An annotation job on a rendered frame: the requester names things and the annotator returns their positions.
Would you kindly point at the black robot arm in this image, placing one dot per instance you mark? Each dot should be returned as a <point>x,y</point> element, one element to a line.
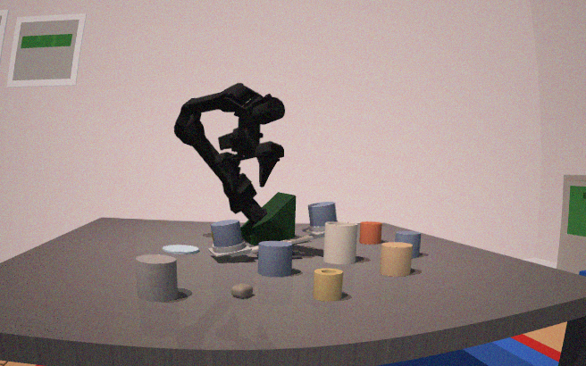
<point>259,110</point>

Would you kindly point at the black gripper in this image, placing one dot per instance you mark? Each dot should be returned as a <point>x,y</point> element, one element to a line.
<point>267,153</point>

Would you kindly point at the cream open cylinder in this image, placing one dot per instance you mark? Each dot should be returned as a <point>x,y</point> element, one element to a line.
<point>340,242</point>

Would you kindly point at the tan cylinder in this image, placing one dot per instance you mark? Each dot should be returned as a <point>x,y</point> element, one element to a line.
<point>396,259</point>

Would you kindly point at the cream balance beam with flat pans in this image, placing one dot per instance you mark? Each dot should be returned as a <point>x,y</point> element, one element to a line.
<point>242,249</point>

